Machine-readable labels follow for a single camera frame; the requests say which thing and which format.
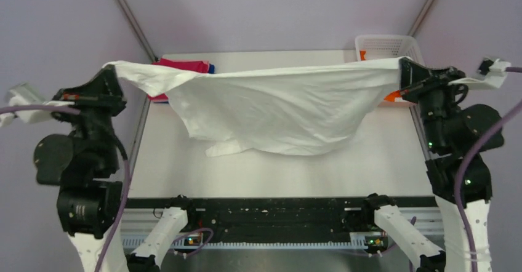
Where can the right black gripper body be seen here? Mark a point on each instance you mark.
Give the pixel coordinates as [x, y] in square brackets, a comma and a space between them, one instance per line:
[434, 92]

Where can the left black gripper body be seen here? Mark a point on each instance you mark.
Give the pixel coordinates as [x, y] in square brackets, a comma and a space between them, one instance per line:
[89, 103]

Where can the white t shirt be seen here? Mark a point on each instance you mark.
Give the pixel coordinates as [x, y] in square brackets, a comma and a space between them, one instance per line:
[303, 111]

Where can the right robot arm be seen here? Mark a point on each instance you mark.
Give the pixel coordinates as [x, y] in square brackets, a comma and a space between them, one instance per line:
[460, 180]

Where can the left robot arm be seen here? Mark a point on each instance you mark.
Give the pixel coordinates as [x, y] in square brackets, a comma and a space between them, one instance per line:
[89, 205]

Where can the orange t shirt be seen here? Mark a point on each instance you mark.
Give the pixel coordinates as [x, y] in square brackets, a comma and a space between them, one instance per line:
[390, 98]

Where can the white plastic basket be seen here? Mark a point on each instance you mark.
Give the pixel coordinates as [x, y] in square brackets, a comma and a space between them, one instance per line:
[380, 46]

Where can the red folded t shirt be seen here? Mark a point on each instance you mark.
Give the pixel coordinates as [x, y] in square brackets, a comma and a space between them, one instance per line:
[163, 76]

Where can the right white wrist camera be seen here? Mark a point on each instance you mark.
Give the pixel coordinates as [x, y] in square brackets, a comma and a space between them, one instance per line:
[490, 75]

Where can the right aluminium frame post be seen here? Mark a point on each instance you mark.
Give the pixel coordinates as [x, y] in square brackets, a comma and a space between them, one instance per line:
[422, 15]

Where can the aluminium frame post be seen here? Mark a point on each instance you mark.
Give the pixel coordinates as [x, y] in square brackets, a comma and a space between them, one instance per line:
[422, 15]
[136, 29]

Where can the left aluminium frame post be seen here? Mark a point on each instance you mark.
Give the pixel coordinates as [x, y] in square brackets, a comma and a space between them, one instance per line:
[136, 29]

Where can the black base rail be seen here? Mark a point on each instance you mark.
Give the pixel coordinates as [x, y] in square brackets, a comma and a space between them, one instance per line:
[270, 222]

